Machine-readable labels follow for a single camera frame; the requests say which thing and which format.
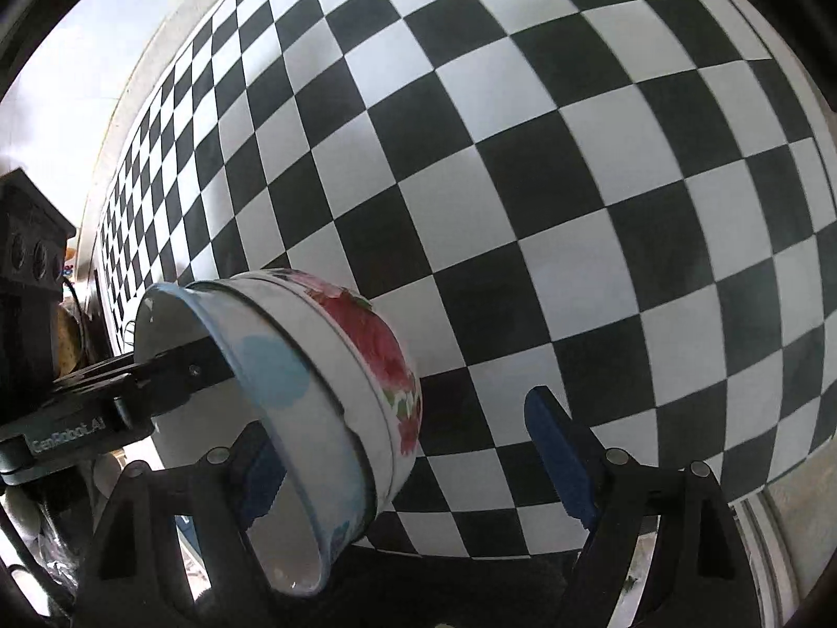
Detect white bowl blue dots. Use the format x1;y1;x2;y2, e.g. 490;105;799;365
133;274;393;597

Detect white bowl red flowers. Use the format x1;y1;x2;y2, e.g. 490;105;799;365
227;268;423;510

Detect black white checkered mat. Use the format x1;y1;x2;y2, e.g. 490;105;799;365
96;0;835;558

